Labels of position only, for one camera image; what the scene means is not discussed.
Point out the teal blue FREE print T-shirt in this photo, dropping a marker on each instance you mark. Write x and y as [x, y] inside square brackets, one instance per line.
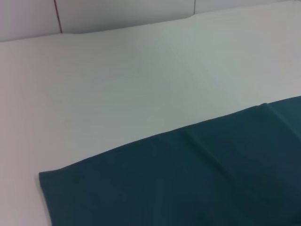
[188, 176]

